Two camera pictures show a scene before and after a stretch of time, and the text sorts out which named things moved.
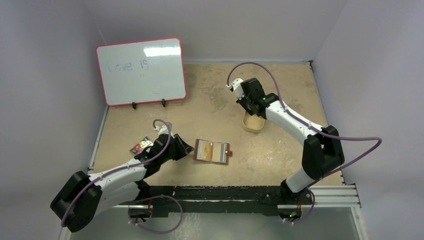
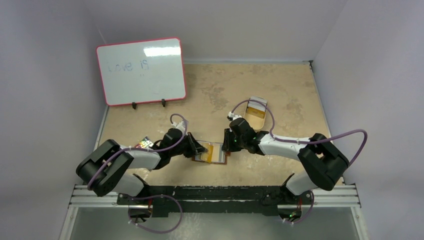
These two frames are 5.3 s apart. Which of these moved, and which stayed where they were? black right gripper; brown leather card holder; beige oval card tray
Moved: black right gripper
Stayed: beige oval card tray; brown leather card holder
